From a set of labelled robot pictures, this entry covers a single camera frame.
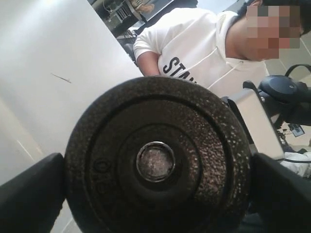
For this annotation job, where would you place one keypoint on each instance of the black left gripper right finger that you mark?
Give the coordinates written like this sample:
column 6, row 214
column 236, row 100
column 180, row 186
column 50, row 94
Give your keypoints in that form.
column 281, row 198

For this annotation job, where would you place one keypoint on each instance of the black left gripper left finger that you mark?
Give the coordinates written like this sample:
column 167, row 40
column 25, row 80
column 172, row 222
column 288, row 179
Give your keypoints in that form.
column 32, row 201

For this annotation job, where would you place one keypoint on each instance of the chrome dumbbell bar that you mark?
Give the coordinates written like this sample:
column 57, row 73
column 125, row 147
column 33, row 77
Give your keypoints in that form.
column 155, row 161

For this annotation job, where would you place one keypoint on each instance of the black weight plate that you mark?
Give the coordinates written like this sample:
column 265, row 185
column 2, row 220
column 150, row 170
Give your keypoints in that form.
column 208, row 190

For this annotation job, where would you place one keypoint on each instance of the person in white hoodie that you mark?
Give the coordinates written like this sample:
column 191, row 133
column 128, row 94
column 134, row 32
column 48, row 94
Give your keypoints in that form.
column 221, row 51

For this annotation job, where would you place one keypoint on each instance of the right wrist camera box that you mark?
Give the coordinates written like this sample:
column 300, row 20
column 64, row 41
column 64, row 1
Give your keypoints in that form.
column 261, row 135

